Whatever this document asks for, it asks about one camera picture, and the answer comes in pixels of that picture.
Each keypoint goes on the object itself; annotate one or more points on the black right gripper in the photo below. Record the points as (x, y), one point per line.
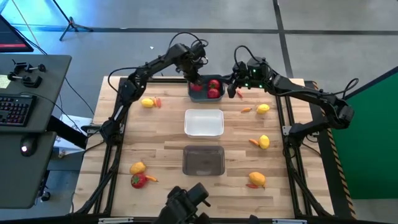
(240, 81)

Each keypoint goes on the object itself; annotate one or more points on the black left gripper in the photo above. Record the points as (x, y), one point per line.
(190, 68)

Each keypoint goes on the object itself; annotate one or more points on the red toy tomato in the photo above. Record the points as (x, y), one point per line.
(196, 88)
(213, 93)
(214, 83)

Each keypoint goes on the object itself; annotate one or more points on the small red toy chili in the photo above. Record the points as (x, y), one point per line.
(239, 93)
(252, 186)

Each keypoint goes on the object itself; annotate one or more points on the yellow toy lemon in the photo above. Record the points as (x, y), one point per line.
(147, 103)
(257, 179)
(137, 168)
(264, 142)
(263, 109)

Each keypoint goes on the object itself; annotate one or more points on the small orange toy carrot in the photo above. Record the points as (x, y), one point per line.
(151, 178)
(158, 103)
(253, 142)
(246, 109)

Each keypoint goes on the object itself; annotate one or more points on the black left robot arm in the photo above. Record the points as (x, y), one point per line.
(149, 67)

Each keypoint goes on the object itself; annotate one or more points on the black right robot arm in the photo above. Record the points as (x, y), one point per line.
(311, 93)

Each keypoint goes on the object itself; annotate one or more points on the grey bin with red fruit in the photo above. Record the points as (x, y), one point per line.
(203, 97)

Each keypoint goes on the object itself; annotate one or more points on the white plastic basket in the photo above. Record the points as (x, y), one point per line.
(203, 123)

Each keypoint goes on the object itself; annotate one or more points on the translucent grey plastic basket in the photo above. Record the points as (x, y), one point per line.
(203, 160)

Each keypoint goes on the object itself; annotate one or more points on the red strawberry toy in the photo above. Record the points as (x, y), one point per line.
(138, 181)

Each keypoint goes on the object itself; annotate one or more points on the white paper box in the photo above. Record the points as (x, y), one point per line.
(77, 121)

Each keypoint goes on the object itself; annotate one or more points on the yellow black hazard tape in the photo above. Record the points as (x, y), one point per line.
(337, 161)

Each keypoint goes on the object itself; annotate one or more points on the black tripod stand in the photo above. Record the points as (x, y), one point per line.
(72, 23)

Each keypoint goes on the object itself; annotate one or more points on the black desk support bar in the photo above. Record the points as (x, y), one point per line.
(66, 132)

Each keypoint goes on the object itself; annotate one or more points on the dark grey desk top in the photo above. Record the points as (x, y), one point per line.
(49, 93)
(18, 180)

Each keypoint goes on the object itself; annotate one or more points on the green screen panel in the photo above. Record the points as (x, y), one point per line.
(370, 140)

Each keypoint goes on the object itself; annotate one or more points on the black desk clamp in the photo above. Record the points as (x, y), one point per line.
(31, 81)
(21, 66)

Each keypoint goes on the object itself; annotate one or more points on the black computer mouse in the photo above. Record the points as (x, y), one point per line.
(28, 147)

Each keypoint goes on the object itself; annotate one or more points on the black backlit keyboard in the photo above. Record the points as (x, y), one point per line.
(15, 110)

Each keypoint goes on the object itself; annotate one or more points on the black monitor red stripe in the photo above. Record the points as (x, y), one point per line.
(11, 37)

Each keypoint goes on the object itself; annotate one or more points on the pale paper note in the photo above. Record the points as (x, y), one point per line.
(3, 81)

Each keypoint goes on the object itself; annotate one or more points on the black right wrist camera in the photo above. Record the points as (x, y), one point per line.
(239, 68)

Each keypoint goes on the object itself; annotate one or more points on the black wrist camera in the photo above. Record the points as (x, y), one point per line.
(199, 51)
(239, 68)

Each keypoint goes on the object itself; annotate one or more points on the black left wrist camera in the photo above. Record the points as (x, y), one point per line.
(199, 51)

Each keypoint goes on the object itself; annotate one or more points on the black aluminium table frame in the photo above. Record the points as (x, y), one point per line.
(155, 80)

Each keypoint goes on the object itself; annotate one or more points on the white metal bracket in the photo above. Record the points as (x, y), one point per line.
(289, 221)
(115, 221)

